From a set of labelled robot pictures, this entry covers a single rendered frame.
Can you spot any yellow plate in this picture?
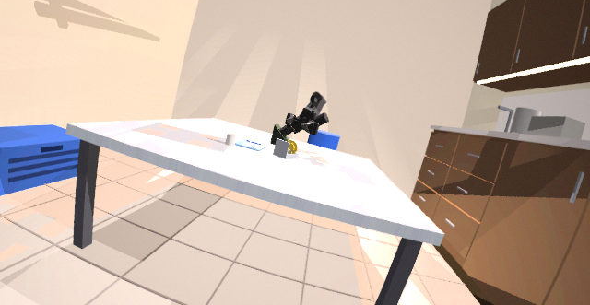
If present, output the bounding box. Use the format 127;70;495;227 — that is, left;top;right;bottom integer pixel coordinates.
287;140;298;154

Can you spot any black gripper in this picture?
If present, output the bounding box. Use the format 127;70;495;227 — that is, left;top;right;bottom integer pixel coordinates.
285;113;319;135

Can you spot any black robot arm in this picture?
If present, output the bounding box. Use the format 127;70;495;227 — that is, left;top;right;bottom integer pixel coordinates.
278;91;329;137

